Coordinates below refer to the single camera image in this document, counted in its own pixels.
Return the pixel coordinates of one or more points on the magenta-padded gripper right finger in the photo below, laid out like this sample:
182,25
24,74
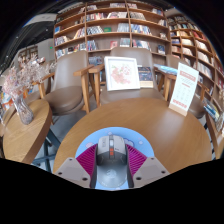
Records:
151,171

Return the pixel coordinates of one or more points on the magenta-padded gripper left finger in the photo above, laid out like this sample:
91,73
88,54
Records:
71,171

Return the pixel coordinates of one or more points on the grey computer mouse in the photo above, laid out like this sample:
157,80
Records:
111,160

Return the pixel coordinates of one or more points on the round light blue mouse pad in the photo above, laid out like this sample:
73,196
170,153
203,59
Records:
133,135

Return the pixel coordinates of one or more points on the round wooden side table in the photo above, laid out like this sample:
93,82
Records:
216,140
25,136

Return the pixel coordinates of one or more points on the glass vase with dried flowers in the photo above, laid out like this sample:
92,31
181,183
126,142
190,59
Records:
24,111

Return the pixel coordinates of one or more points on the brown padded wooden armchair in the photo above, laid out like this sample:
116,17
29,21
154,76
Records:
130,55
66,86
196,106

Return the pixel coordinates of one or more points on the stack of blue books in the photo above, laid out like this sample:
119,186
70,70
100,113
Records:
211,110

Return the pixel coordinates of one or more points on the white red sign, wooden base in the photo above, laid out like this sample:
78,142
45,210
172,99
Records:
183,88

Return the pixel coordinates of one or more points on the dark book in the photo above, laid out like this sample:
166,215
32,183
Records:
145,76

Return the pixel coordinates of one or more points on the white framed pink picture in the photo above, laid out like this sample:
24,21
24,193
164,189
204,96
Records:
121,74

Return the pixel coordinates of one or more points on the light blue flat books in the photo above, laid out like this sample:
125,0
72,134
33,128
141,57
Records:
165,69

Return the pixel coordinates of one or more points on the small distant wooden bookshelf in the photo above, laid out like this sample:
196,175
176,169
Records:
28,53

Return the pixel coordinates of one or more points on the tall curved wooden bookshelf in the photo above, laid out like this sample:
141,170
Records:
196,46

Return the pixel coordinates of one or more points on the wide wooden bookshelf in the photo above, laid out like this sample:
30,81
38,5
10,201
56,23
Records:
106,30

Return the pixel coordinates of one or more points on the white hanging ceiling sign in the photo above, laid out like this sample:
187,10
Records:
41,19

